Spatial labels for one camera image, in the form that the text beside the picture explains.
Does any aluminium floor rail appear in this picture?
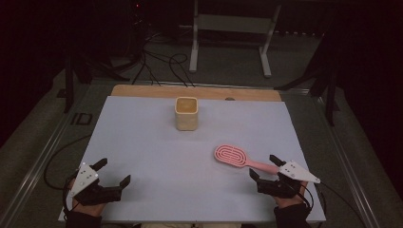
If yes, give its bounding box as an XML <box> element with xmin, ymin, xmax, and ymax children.
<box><xmin>0</xmin><ymin>94</ymin><xmax>86</xmax><ymax>228</ymax></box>
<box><xmin>315</xmin><ymin>94</ymin><xmax>383</xmax><ymax>228</ymax></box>

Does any beige square cup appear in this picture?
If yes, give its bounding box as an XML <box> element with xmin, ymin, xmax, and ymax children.
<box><xmin>174</xmin><ymin>96</ymin><xmax>200</xmax><ymax>132</ymax></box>

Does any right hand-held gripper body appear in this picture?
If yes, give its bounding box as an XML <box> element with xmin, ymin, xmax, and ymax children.
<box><xmin>257</xmin><ymin>161</ymin><xmax>321</xmax><ymax>200</ymax></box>

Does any white metal stand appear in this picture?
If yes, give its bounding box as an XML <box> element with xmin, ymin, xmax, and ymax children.
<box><xmin>188</xmin><ymin>0</ymin><xmax>282</xmax><ymax>79</ymax></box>

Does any thin black cable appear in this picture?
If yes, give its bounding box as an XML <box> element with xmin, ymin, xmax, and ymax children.
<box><xmin>43</xmin><ymin>134</ymin><xmax>93</xmax><ymax>192</ymax></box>
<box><xmin>317</xmin><ymin>180</ymin><xmax>367</xmax><ymax>228</ymax></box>

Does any pink hairbrush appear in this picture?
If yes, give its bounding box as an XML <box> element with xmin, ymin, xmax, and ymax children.
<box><xmin>214</xmin><ymin>143</ymin><xmax>281</xmax><ymax>176</ymax></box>

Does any wooden table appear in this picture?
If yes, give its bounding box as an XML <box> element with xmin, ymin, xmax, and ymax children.
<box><xmin>110</xmin><ymin>84</ymin><xmax>282</xmax><ymax>103</ymax></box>

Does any person's right hand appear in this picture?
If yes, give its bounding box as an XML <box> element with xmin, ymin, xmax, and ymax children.
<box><xmin>274</xmin><ymin>180</ymin><xmax>309</xmax><ymax>210</ymax></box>

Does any black metal stand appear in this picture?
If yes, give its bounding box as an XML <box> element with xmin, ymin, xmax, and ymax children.
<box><xmin>63</xmin><ymin>47</ymin><xmax>131</xmax><ymax>114</ymax></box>
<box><xmin>275</xmin><ymin>31</ymin><xmax>340</xmax><ymax>127</ymax></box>

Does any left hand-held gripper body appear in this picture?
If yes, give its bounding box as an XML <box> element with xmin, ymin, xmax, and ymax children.
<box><xmin>69</xmin><ymin>161</ymin><xmax>123</xmax><ymax>206</ymax></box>

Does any person's left hand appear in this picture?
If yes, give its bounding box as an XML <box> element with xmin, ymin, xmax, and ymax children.
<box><xmin>71</xmin><ymin>199</ymin><xmax>106</xmax><ymax>218</ymax></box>

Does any looped black floor cable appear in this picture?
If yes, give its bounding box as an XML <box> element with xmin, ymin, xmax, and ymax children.
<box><xmin>168</xmin><ymin>52</ymin><xmax>196</xmax><ymax>88</ymax></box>

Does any white table cover sheet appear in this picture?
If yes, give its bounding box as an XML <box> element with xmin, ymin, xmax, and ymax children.
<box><xmin>57</xmin><ymin>95</ymin><xmax>327</xmax><ymax>223</ymax></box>

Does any right hand-held gripper cable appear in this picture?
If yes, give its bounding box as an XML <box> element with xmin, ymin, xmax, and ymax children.
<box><xmin>293</xmin><ymin>181</ymin><xmax>316</xmax><ymax>218</ymax></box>

